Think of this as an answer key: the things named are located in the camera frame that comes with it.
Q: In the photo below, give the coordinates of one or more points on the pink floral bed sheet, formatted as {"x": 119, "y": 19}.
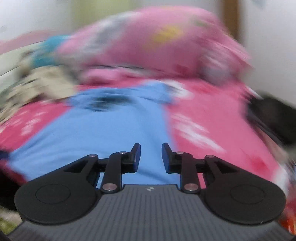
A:
{"x": 202, "y": 120}

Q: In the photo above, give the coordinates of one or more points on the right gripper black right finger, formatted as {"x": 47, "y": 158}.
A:
{"x": 230, "y": 192}

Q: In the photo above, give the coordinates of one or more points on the blue t-shirt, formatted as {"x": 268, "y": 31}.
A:
{"x": 103, "y": 121}

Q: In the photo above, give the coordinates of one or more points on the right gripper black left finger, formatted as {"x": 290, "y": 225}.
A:
{"x": 70, "y": 192}

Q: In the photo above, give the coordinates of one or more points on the black storage bag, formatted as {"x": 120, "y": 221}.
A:
{"x": 274, "y": 117}

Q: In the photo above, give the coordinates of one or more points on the pink floral quilt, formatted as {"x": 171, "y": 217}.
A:
{"x": 160, "y": 41}

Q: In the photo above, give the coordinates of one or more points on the beige jacket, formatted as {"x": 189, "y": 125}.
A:
{"x": 48, "y": 82}

